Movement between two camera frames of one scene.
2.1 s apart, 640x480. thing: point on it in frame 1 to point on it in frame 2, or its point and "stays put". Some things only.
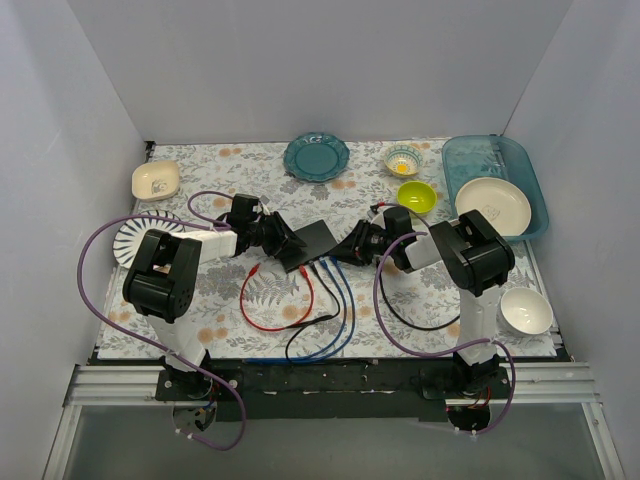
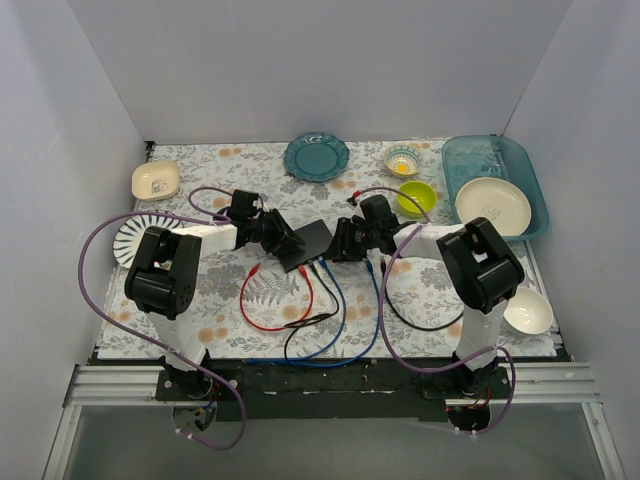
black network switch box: (319, 242) stays put
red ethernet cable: (305, 273) stays put
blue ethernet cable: (332, 259) to (376, 330)
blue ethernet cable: (321, 354) stays put
